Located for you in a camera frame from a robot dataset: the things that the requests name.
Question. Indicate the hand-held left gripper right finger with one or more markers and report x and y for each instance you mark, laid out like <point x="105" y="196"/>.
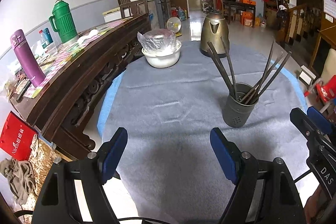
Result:
<point x="223" y="158"/>

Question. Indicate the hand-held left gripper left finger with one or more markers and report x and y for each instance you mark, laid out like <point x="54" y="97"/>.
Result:
<point x="114" y="158"/>

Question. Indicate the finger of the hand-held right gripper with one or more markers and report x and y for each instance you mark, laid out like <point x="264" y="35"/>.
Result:
<point x="302" y="123"/>
<point x="319" y="120"/>

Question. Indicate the grey metal chopstick holder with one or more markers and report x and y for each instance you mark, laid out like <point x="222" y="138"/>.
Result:
<point x="237" y="113"/>

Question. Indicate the person's right hand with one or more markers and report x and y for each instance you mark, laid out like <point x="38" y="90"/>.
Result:
<point x="316" y="208"/>

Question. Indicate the red plastic child chair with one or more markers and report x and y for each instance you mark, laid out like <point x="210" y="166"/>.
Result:
<point x="325" y="92"/>

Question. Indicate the blue table mat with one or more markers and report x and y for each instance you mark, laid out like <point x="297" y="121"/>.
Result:
<point x="106" y="113"/>

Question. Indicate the white step stool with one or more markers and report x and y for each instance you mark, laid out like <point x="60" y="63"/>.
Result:
<point x="305" y="75"/>

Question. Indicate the beige armchair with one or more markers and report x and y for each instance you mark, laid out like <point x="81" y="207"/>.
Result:
<point x="329" y="66"/>

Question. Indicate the grey tablecloth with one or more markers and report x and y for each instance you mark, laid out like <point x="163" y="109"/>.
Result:
<point x="170" y="113"/>

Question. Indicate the straw-coloured woven sack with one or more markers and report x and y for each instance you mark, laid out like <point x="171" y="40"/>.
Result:
<point x="39" y="169"/>

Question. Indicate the dark carved wooden bench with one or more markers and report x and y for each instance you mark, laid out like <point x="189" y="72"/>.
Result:
<point x="78" y="87"/>

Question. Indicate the grey rag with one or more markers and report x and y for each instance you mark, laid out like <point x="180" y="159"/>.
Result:
<point x="18" y="176"/>

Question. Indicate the red gift box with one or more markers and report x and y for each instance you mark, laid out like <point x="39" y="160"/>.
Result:
<point x="18" y="137"/>

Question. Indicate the white plastic basin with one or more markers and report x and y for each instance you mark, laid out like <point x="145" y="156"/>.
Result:
<point x="162" y="60"/>

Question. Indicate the checkered paper mat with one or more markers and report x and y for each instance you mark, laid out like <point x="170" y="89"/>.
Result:
<point x="65" y="56"/>

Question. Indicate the gold electric kettle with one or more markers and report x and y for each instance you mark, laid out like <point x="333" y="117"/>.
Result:
<point x="214" y="35"/>

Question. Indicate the white crumpled tissue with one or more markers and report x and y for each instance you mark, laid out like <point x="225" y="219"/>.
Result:
<point x="88" y="37"/>

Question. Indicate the clear plastic cup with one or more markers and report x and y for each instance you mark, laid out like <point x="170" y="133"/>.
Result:
<point x="52" y="49"/>

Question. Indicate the purple vacuum bottle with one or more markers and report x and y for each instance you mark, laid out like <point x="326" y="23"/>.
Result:
<point x="26" y="58"/>

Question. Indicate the dark wooden side table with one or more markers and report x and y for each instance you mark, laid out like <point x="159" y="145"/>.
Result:
<point x="239" y="5"/>

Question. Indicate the white floor fan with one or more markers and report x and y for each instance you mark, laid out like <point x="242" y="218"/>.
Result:
<point x="174" y="25"/>

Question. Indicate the white chest freezer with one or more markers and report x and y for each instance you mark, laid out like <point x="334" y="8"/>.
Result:
<point x="111" y="16"/>

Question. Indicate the green thermos jug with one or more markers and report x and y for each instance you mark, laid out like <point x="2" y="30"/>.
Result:
<point x="64" y="22"/>

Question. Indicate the small white refrigerator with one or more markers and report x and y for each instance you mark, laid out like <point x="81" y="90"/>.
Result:
<point x="152" y="14"/>

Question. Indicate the brown wooden chair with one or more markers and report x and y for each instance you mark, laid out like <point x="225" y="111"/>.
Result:
<point x="134" y="7"/>

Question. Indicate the pink wall calendar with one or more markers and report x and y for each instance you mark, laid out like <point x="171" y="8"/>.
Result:
<point x="329" y="3"/>

